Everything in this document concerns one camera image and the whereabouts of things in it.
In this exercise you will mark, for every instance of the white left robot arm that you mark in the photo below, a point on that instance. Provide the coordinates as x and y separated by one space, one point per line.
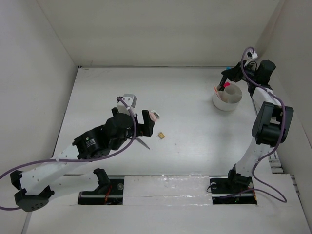
48 181

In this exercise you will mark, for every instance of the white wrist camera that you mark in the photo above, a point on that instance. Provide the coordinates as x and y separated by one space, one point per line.
251 56
125 102

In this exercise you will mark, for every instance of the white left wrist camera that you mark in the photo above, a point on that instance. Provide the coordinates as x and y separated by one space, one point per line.
125 102

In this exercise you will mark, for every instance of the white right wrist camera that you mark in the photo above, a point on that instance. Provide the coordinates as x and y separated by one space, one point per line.
251 56

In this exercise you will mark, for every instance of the red pink pen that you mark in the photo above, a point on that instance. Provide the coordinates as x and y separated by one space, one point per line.
217 92

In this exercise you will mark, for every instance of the yellow eraser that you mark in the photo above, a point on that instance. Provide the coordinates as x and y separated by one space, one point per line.
161 135

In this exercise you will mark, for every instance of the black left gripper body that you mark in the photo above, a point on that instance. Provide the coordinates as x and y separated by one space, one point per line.
115 146

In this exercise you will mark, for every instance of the white round divided container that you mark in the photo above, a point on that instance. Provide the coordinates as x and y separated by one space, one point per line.
231 97

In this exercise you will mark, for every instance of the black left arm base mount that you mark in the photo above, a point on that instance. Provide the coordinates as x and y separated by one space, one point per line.
109 190

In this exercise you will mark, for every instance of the black handled scissors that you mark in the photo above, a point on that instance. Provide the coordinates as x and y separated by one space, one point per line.
142 143

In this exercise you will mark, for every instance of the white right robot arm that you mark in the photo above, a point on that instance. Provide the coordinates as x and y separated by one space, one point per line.
287 117

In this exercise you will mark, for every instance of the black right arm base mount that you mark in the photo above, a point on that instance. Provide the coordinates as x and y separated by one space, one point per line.
231 189

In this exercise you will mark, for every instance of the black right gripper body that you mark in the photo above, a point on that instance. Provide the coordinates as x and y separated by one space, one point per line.
252 74

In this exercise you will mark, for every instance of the pink cap black highlighter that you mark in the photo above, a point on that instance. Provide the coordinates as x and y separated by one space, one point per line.
226 84

